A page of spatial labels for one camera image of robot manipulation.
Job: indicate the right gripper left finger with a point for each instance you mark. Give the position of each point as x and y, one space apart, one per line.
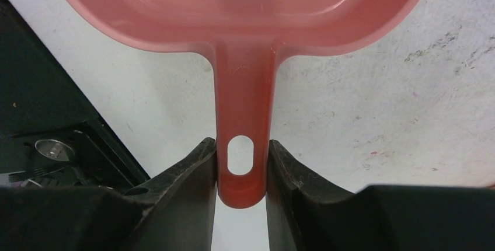
181 204

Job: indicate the pink plastic dustpan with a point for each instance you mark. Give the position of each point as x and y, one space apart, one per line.
245 42

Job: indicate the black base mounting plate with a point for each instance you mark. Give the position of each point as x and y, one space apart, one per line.
40 101

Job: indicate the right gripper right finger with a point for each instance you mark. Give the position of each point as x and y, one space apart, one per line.
297 201

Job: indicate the silver base bolt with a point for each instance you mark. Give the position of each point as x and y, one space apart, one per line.
55 150

